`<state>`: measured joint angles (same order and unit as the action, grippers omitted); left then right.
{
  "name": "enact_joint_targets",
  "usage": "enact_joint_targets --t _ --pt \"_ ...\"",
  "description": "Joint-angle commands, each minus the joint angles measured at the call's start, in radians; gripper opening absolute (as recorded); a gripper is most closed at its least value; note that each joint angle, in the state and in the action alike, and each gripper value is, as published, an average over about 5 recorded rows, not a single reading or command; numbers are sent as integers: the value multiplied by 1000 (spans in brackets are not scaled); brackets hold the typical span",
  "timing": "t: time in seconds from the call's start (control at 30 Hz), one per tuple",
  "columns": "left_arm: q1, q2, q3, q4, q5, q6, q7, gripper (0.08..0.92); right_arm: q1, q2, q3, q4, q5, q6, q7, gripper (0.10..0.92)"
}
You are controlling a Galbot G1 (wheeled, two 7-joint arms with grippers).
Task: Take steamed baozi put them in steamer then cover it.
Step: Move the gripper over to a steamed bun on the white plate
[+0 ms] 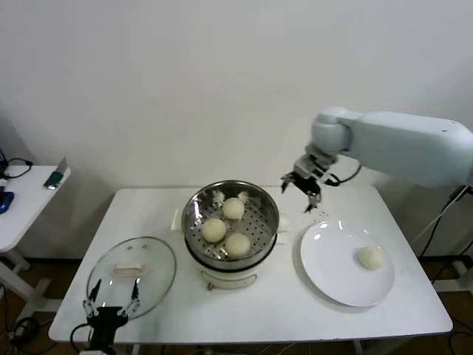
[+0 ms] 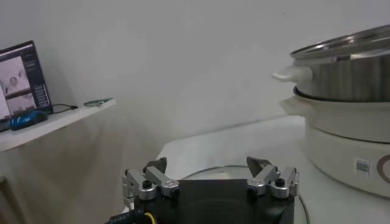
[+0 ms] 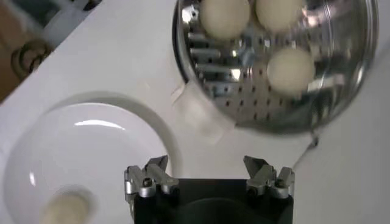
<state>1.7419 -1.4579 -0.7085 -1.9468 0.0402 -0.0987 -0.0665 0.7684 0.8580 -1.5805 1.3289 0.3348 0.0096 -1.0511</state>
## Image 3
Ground dark coiled cable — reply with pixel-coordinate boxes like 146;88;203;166
10;38;54;80

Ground white steamed baozi bun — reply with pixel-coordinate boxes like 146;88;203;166
39;191;92;224
198;0;251;41
254;0;305;33
266;47;316;97

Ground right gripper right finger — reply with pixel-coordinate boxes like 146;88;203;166
243;155;296;199

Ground white round plate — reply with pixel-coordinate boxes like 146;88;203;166
2;102;173;224

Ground stainless steel steamer basket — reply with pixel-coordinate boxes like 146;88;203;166
172;0;380;135

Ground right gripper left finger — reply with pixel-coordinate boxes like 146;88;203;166
124;154;180;201

